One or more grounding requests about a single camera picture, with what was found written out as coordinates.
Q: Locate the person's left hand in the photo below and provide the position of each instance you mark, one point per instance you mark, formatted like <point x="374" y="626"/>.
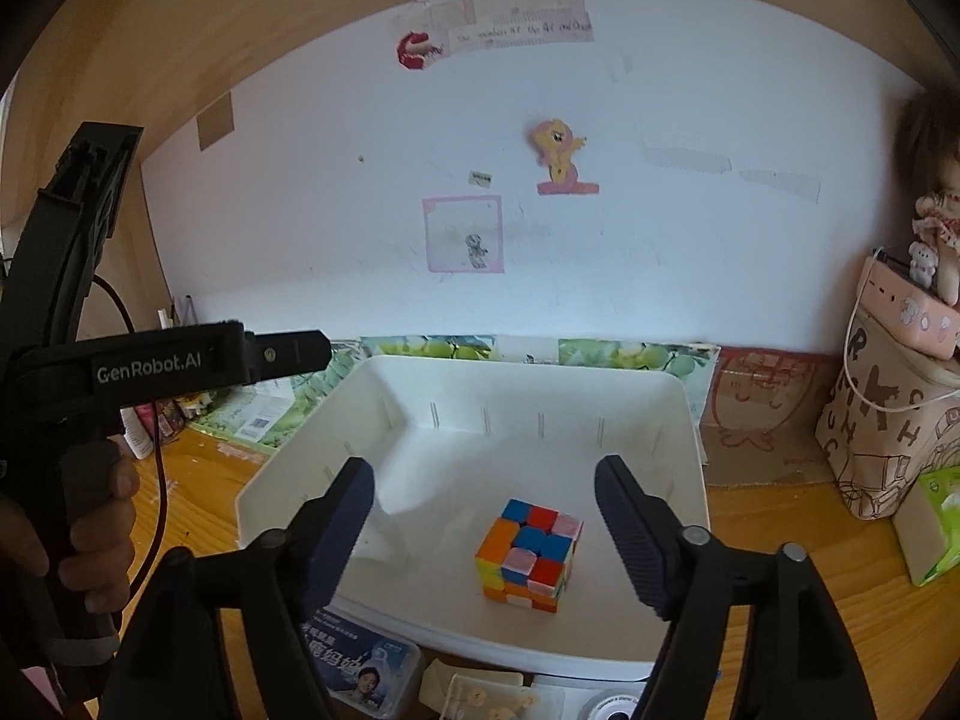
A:
<point x="102" y="540"/>

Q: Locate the blue floss pick box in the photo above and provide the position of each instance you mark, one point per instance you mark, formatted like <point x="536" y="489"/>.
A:
<point x="363" y="668"/>

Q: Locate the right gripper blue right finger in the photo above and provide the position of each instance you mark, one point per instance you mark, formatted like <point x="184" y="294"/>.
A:
<point x="644" y="530"/>

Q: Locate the red drawing cardboard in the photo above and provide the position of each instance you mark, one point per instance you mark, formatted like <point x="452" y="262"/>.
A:
<point x="759" y="421"/>

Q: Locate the red lips wall sticker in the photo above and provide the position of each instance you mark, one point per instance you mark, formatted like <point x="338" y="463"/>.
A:
<point x="416" y="51"/>

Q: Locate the green tissue pack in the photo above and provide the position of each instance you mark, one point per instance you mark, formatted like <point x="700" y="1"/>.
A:
<point x="926" y="524"/>

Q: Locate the doll in floral dress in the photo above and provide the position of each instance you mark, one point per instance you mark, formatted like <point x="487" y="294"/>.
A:
<point x="925" y="159"/>

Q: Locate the taped paper note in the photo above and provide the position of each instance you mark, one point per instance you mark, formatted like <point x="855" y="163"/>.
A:
<point x="461" y="26"/>

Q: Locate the multicolour puzzle cube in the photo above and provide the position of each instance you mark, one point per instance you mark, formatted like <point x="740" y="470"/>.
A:
<point x="526" y="558"/>

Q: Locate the pony wall sticker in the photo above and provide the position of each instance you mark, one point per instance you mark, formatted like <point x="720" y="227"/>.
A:
<point x="556" y="144"/>

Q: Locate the beige letter-print tote bag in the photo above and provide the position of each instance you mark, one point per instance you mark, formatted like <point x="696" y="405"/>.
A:
<point x="891" y="415"/>

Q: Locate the beige card box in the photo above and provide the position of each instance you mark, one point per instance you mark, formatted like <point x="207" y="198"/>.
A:
<point x="437" y="676"/>

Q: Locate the white spray bottle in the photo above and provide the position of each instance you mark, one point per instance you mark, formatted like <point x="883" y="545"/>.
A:
<point x="136" y="436"/>

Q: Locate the pink framed wall sticker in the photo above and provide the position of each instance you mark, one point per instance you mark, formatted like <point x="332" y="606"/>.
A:
<point x="464" y="235"/>

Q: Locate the pink pencil case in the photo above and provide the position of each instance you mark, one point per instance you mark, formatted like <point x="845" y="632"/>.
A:
<point x="914" y="317"/>

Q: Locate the white children's digital camera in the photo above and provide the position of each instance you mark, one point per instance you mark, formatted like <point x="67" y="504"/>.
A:
<point x="588" y="698"/>

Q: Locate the white plastic storage bin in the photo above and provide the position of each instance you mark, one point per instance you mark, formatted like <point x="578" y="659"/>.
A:
<point x="448" y="450"/>

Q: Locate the green fruit print cardboard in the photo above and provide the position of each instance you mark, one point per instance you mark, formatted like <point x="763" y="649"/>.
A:
<point x="264" y="416"/>

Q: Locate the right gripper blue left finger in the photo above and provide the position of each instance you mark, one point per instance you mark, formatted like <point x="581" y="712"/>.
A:
<point x="332" y="525"/>

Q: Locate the clear sticker-decorated plastic box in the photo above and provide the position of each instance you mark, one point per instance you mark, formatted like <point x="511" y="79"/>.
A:
<point x="478" y="699"/>

